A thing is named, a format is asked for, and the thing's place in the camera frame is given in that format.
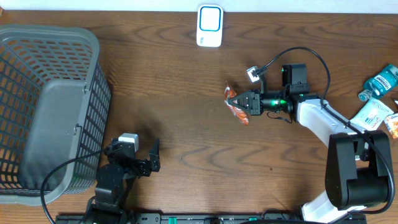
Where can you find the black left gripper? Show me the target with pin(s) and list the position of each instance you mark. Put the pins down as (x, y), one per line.
(143, 168)

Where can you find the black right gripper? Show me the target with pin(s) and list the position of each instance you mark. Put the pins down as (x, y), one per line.
(253, 102)

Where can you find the red chocolate bar wrapper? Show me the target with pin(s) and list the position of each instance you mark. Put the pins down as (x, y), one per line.
(240, 114)

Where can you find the mint green wipes pack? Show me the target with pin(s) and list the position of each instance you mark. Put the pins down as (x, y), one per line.
(371, 115)

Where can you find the teal mouthwash bottle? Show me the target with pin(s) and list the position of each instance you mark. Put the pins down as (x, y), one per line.
(379, 85)

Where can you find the small orange carton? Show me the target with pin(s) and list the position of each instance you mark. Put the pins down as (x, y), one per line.
(391, 122)

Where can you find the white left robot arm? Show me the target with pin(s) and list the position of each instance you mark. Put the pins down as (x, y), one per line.
(115, 181)

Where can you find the white barcode scanner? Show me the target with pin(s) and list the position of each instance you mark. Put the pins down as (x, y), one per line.
(209, 25)

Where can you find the grey plastic basket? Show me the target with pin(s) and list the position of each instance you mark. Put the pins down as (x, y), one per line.
(54, 107)

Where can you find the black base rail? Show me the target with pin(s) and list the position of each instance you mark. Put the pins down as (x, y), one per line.
(156, 218)

